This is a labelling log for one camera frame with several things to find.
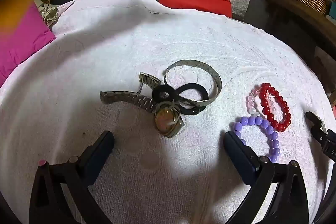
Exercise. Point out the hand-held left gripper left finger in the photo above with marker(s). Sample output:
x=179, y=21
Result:
x=101, y=150

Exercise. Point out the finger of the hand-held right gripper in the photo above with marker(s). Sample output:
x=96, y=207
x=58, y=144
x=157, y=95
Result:
x=315, y=127

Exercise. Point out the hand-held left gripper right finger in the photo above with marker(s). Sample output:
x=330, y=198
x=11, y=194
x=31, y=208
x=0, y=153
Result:
x=236, y=150

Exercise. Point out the metal wristwatch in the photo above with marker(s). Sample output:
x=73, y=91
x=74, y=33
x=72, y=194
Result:
x=165, y=120

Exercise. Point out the silver bangle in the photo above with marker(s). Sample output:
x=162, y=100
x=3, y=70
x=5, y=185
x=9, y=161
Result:
x=183, y=63

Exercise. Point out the wooden bench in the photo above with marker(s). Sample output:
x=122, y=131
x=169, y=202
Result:
x=302, y=16

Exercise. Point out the white towel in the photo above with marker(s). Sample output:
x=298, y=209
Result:
x=131, y=43

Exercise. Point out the pink cushion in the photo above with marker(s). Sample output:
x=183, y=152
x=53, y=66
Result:
x=21, y=37

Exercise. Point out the floral patterned cloth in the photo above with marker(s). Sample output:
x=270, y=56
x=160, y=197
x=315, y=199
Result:
x=48, y=12

